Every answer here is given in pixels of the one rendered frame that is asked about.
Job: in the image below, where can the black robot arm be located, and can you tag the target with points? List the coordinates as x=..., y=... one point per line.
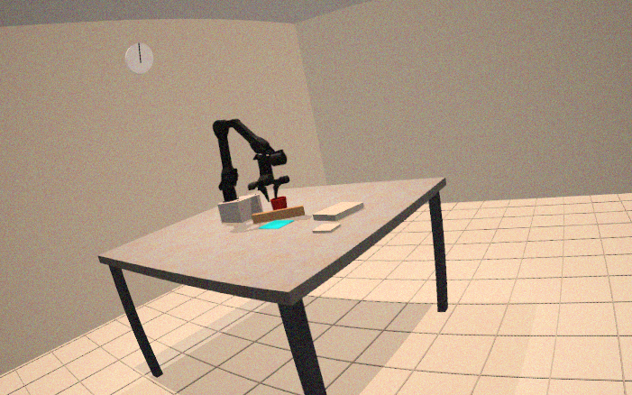
x=258, y=144

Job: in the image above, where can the red cup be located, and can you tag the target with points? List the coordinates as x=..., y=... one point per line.
x=280, y=203

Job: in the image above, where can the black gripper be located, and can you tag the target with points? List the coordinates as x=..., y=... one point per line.
x=275, y=182

